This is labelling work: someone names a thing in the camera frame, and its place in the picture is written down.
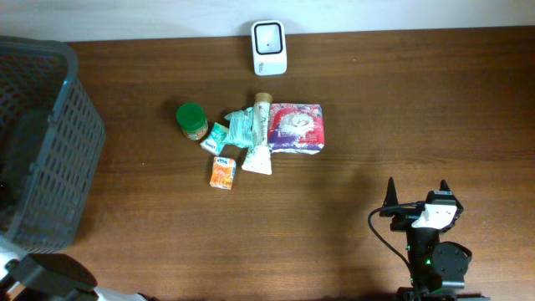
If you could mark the small teal tissue pack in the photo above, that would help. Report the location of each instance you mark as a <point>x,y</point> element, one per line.
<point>215,141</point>

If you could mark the white green tube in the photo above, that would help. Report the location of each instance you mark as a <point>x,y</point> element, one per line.
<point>258,157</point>

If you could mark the orange tissue pack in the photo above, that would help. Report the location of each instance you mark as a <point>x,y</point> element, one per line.
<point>223,172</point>

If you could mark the teal wipes packet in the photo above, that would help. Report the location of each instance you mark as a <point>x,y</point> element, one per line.
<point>240,128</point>

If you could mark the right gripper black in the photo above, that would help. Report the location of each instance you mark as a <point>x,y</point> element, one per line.
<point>403,222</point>

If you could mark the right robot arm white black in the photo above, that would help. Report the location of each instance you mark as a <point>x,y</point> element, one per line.
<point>437,269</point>

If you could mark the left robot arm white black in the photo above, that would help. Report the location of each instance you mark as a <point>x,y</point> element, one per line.
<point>52,276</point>

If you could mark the red purple tissue pack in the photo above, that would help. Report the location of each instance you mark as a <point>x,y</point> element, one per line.
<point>296,128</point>

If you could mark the grey plastic mesh basket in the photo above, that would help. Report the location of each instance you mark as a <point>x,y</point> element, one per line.
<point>52,137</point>

